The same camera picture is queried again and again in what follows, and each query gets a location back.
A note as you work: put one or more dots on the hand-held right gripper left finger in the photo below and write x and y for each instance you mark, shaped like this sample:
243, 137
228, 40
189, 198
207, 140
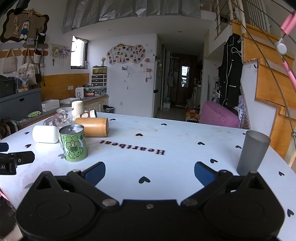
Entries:
94, 173

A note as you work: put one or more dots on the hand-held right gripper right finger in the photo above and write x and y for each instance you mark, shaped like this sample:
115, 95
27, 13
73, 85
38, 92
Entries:
204, 173

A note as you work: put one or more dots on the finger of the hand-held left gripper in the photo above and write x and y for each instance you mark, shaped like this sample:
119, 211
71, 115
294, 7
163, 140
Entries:
24, 157
3, 146

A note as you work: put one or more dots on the wooden cup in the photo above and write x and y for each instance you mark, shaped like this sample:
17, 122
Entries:
92, 127

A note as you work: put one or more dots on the clear glass cup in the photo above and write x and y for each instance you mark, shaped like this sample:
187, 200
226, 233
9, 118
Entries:
52, 120

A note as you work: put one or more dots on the grey plastic cup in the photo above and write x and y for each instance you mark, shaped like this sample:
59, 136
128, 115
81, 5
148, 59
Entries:
252, 154

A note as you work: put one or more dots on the small brown white cup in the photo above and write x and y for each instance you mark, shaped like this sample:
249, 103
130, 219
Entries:
89, 114

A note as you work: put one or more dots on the cream paper cup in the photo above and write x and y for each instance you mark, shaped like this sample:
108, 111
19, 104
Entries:
77, 107

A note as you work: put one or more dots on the green printed tin can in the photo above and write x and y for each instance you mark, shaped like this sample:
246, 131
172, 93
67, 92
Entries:
73, 143

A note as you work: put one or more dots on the green wipes packet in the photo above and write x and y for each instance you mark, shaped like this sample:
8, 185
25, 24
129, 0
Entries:
34, 114

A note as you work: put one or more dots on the grey storage box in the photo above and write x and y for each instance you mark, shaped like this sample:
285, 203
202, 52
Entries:
20, 102

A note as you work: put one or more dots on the clear wine glass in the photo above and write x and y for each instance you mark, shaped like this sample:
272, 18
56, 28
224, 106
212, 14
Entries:
66, 117

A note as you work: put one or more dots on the white cardboard box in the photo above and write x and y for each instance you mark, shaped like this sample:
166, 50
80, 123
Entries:
50, 105

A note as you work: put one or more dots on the red green carton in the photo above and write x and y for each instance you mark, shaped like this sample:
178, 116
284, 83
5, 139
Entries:
192, 115

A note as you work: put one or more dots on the black box device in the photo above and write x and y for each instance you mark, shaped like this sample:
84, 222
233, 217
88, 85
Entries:
7, 86

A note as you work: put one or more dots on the pink round armchair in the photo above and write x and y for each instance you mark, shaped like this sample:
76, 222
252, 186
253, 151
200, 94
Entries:
217, 114

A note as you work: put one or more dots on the black waste bin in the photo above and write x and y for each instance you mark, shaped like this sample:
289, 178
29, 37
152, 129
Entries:
108, 109

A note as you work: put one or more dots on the white flat tray box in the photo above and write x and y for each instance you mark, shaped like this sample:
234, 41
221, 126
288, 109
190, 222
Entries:
69, 100

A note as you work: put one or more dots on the printed canvas tote bag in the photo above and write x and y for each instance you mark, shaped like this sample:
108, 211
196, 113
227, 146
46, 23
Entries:
29, 71

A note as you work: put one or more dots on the cream knitted tote bag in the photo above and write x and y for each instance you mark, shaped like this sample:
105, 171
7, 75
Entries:
9, 64

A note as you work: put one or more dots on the white countertop appliance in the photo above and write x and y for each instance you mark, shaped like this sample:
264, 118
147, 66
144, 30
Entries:
79, 92

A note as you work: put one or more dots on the dark entrance door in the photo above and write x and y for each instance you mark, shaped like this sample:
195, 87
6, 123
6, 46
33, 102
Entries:
185, 83

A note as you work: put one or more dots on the small drawer unit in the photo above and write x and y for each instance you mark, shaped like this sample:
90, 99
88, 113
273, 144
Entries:
99, 80

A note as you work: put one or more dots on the small fish tank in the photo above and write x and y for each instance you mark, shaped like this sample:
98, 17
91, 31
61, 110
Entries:
100, 70

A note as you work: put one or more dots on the black hanging jacket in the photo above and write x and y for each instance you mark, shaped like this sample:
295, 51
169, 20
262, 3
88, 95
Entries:
230, 69

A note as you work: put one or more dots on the wooden staircase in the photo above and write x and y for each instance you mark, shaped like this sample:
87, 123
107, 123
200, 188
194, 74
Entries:
268, 76

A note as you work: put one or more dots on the dark framed window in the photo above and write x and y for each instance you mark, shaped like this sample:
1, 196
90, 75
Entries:
78, 53

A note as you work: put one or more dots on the cloud shaped photo board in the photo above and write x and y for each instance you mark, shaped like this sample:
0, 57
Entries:
126, 54

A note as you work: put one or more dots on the white round device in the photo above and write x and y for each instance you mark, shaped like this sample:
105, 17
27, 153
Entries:
282, 48

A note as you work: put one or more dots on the silver foil curtain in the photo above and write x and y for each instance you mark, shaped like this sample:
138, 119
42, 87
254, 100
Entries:
129, 14

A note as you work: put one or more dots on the metal hoop with pink foam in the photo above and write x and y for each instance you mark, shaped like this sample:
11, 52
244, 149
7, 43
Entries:
288, 23

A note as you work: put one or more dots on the brown wall board with dolls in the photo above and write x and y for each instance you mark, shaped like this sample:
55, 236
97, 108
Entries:
25, 25

